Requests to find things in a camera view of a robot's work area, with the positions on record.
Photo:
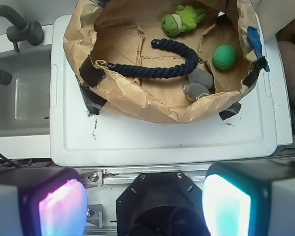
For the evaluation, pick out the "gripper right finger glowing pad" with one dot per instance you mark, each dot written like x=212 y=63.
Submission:
x=250 y=198

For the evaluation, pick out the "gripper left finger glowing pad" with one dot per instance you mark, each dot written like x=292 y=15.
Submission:
x=42 y=201

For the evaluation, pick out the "green dimpled ball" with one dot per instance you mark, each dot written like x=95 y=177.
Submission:
x=225 y=57

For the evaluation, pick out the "white plastic lid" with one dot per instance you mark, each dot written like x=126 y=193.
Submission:
x=108 y=139

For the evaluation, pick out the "grey toy sink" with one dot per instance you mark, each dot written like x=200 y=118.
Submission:
x=24 y=103

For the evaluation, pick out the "grey plush toy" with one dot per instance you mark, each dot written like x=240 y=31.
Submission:
x=198 y=84

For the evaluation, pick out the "brown paper bin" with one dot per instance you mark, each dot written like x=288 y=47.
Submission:
x=121 y=32

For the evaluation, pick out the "blue painter tape strip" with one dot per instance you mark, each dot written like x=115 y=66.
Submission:
x=255 y=43

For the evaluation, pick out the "grey toy faucet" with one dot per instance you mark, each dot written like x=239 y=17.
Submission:
x=21 y=30

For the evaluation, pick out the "green plush frog toy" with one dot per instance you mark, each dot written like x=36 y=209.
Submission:
x=185 y=19

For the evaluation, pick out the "dark blue rope toy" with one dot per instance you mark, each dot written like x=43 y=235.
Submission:
x=183 y=60

